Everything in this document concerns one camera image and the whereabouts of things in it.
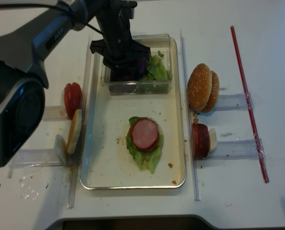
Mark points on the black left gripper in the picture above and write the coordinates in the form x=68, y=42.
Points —
x=117, y=47

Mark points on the purple cabbage leaf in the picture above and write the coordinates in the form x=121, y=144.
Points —
x=141, y=65

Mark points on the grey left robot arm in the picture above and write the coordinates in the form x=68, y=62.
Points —
x=23, y=77

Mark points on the green lettuce in container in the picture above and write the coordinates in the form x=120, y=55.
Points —
x=156, y=76

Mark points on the red tomato slices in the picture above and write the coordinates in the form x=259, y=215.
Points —
x=72, y=98

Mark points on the pink ham slices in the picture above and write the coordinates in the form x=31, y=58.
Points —
x=145, y=134

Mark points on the green lettuce leaf on tray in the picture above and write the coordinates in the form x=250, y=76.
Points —
x=144, y=160

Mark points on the red salami slices stack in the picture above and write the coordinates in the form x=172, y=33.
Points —
x=201, y=141

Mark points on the clear plastic container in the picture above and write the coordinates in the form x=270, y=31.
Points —
x=127, y=84

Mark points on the front sesame bun top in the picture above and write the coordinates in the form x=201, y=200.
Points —
x=199, y=87

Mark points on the sesame bun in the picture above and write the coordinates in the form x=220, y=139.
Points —
x=214, y=93
x=199, y=87

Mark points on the silver metal tray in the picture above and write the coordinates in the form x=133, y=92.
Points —
x=106, y=161

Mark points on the pale bun bottom slice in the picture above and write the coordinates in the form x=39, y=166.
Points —
x=74, y=131

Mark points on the clear track upper left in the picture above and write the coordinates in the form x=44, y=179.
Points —
x=54, y=113

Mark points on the clear track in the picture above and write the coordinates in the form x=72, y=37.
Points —
x=250, y=149
x=54, y=113
x=241, y=101
x=37, y=158

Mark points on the rear sesame bun top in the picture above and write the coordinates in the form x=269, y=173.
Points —
x=214, y=93

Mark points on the white pusher block right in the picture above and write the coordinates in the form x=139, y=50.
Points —
x=213, y=139

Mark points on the clear track upper right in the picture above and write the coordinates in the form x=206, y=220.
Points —
x=241, y=101

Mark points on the clear track lower left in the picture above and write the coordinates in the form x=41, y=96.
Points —
x=37, y=158

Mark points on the clear track lower right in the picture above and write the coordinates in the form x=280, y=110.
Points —
x=250, y=149

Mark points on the clear rail right of tray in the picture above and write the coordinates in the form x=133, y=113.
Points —
x=195, y=182

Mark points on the red plastic rail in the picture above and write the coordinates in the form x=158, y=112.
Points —
x=259, y=146

